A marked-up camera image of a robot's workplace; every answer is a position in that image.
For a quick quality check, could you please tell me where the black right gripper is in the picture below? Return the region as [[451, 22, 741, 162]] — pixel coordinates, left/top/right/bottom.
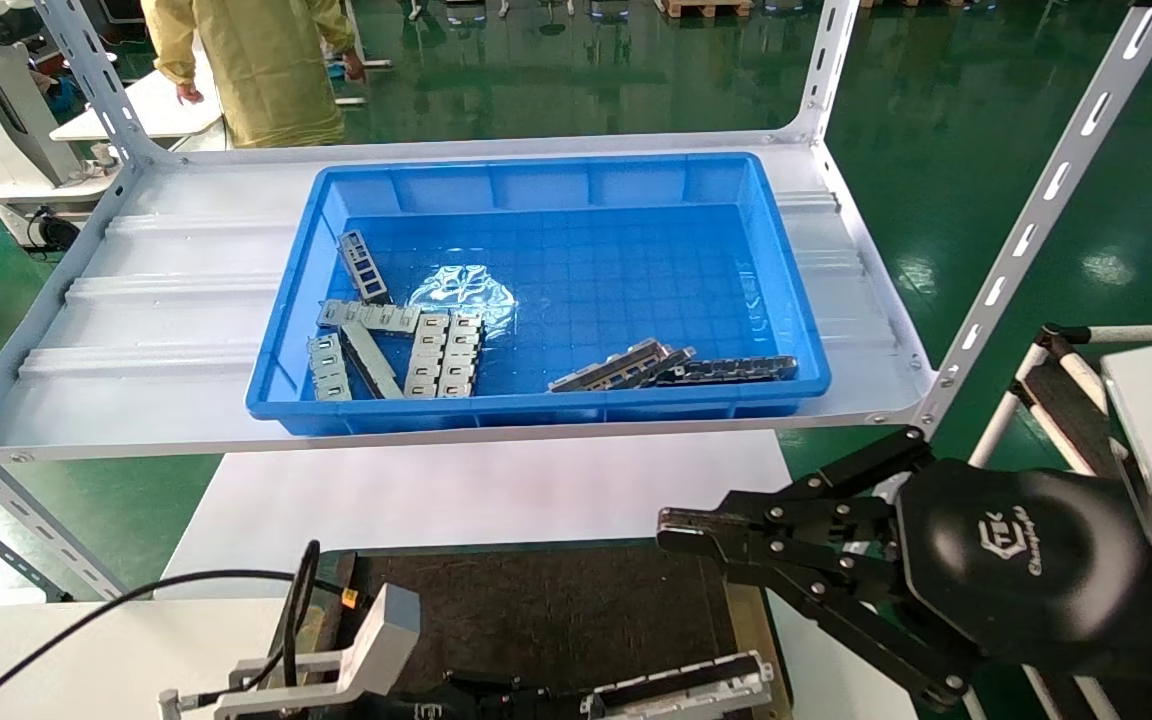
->
[[658, 428, 1152, 709]]

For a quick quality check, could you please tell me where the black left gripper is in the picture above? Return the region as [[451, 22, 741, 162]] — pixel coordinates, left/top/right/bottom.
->
[[386, 680, 602, 720]]

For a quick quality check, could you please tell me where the silver metal channel part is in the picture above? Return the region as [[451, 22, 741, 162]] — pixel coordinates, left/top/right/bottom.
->
[[581, 650, 775, 720], [548, 337, 672, 392]]

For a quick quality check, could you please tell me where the black flat container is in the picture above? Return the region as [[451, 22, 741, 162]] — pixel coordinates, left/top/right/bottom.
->
[[271, 540, 792, 720]]

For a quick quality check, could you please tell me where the blue plastic bin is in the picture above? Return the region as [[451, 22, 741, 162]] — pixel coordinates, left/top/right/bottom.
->
[[244, 152, 832, 436]]

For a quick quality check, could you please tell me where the clear plastic bag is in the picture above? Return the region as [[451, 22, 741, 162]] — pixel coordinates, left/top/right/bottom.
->
[[406, 263, 519, 336]]

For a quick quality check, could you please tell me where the white metal shelf rack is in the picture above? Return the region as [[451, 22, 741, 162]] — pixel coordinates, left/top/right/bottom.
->
[[0, 0, 1152, 601]]

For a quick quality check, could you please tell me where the wooden pallet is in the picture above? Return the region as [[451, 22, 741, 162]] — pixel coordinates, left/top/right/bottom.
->
[[661, 0, 752, 19]]

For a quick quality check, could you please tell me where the person in yellow coat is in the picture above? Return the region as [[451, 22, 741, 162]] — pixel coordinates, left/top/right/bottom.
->
[[141, 0, 367, 149]]

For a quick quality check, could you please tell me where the white rectangular table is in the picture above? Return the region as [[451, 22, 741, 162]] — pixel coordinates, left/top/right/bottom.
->
[[49, 65, 227, 141]]

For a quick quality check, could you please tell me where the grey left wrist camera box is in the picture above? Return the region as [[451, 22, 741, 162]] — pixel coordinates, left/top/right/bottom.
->
[[336, 583, 423, 701]]

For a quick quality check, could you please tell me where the dark metal bracket part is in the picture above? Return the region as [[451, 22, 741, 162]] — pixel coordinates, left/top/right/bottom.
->
[[656, 354, 799, 387]]

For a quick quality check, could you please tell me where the white tube frame cart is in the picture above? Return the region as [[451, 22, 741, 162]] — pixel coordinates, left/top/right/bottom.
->
[[966, 322, 1152, 481]]

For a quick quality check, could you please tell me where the black camera cable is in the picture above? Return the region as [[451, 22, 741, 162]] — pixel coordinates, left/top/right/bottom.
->
[[0, 540, 322, 720]]

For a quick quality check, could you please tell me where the silver metal bracket part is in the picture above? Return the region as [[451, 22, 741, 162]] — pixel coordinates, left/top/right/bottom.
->
[[436, 310, 484, 398], [341, 320, 404, 399], [306, 331, 351, 401], [402, 310, 450, 398], [316, 298, 422, 336]]

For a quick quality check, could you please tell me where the perforated grey metal bracket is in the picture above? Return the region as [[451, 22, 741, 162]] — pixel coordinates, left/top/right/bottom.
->
[[338, 229, 392, 303]]

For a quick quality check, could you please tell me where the white table leg frame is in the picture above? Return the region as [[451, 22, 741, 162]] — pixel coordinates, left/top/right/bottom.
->
[[334, 25, 392, 107]]

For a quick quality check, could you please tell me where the black cable coil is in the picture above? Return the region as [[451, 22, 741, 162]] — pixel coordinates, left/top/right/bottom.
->
[[26, 205, 79, 251]]

